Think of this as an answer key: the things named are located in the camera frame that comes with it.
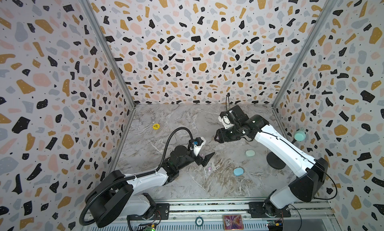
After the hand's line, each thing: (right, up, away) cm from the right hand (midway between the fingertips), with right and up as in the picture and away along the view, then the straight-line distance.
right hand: (218, 136), depth 75 cm
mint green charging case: (+22, -13, +19) cm, 32 cm away
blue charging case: (+13, -22, +11) cm, 28 cm away
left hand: (-4, -5, +1) cm, 6 cm away
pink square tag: (+6, -40, -5) cm, 41 cm away
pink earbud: (-4, -21, +12) cm, 25 cm away
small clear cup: (-44, +8, +34) cm, 56 cm away
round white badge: (-10, -41, -4) cm, 42 cm away
